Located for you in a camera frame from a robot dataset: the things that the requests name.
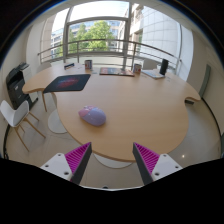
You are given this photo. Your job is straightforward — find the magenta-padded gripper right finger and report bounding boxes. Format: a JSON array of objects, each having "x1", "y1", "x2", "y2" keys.
[{"x1": 132, "y1": 142, "x2": 184, "y2": 186}]

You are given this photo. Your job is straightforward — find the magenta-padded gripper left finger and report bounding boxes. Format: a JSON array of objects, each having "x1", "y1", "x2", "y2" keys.
[{"x1": 40, "y1": 142, "x2": 93, "y2": 185}]

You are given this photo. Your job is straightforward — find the pink and lilac computer mouse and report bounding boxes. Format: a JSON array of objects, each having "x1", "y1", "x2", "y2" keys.
[{"x1": 78, "y1": 105, "x2": 107, "y2": 127}]

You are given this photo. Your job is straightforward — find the black mouse pad red print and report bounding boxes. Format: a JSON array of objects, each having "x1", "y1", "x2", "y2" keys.
[{"x1": 42, "y1": 73, "x2": 92, "y2": 94}]

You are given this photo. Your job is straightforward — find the white round table base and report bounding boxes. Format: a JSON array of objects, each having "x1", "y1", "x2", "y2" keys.
[
  {"x1": 48, "y1": 109, "x2": 68, "y2": 134},
  {"x1": 94, "y1": 153, "x2": 133, "y2": 169}
]

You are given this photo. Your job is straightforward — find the white chair wooden legs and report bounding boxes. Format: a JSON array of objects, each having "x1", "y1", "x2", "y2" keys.
[{"x1": 0, "y1": 99, "x2": 47, "y2": 153}]

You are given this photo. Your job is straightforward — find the white and blue booklet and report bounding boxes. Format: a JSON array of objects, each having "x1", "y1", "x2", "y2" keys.
[{"x1": 141, "y1": 69, "x2": 166, "y2": 80}]

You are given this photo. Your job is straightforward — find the printed mug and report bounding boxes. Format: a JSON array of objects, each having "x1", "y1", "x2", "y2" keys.
[
  {"x1": 133, "y1": 63, "x2": 143, "y2": 74},
  {"x1": 84, "y1": 59, "x2": 93, "y2": 71}
]

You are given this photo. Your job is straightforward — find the red and grey magazine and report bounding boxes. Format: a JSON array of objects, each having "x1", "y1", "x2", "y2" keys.
[{"x1": 99, "y1": 67, "x2": 136, "y2": 78}]

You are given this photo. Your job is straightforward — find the black upright speaker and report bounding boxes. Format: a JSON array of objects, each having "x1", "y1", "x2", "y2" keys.
[{"x1": 159, "y1": 58, "x2": 170, "y2": 76}]

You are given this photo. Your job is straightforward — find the black and white office printer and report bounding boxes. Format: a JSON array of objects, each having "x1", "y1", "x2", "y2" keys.
[{"x1": 5, "y1": 62, "x2": 34, "y2": 110}]

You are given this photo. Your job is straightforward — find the white shell chair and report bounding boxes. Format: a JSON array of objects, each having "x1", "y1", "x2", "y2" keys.
[{"x1": 36, "y1": 61, "x2": 53, "y2": 73}]

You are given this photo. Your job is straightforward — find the grey metal balcony railing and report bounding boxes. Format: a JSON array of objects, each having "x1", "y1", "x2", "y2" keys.
[{"x1": 37, "y1": 39, "x2": 183, "y2": 73}]

